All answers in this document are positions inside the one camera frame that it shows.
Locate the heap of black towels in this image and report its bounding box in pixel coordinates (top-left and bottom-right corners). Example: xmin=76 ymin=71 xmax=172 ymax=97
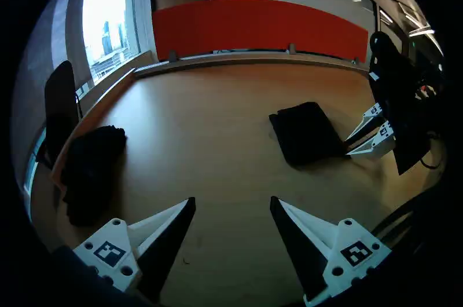
xmin=59 ymin=124 xmax=127 ymax=228

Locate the black towel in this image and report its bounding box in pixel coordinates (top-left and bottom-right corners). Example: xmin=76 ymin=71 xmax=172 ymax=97
xmin=268 ymin=101 xmax=350 ymax=167

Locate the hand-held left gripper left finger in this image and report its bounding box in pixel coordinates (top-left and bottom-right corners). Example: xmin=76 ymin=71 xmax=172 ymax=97
xmin=73 ymin=196 xmax=197 ymax=304

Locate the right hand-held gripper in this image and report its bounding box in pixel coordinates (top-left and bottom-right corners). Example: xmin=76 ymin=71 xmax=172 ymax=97
xmin=343 ymin=31 xmax=446 ymax=176

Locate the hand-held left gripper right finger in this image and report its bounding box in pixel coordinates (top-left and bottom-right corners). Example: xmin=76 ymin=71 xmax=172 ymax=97
xmin=270 ymin=196 xmax=393 ymax=307

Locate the red desk screen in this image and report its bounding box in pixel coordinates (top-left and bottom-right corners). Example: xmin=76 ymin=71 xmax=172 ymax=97
xmin=152 ymin=0 xmax=370 ymax=66

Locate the black office chair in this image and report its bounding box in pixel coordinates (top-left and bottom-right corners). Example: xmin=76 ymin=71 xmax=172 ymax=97
xmin=36 ymin=60 xmax=84 ymax=171

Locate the black cable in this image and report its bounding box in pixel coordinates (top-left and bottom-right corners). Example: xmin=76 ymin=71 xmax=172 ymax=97
xmin=371 ymin=191 xmax=435 ymax=246

